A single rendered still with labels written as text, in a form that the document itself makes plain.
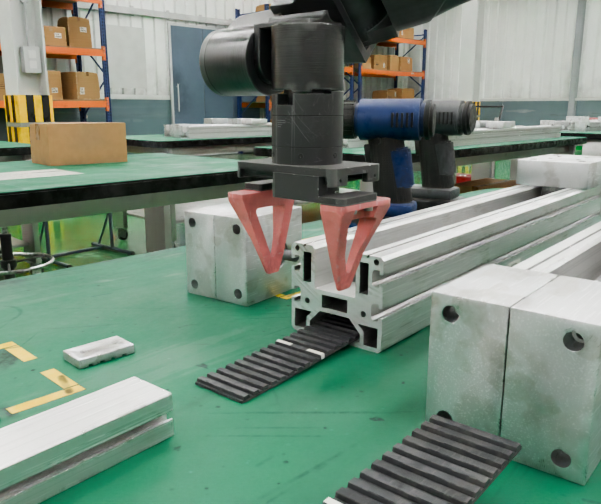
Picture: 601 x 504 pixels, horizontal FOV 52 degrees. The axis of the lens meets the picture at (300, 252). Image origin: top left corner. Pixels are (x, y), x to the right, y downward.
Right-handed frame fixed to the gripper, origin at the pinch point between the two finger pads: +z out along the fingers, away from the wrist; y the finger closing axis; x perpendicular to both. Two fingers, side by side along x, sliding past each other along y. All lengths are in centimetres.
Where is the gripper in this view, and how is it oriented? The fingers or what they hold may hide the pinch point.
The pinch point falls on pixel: (306, 271)
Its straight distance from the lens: 52.0
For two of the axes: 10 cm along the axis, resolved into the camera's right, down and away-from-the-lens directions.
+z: 0.0, 9.7, 2.3
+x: -6.5, 1.7, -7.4
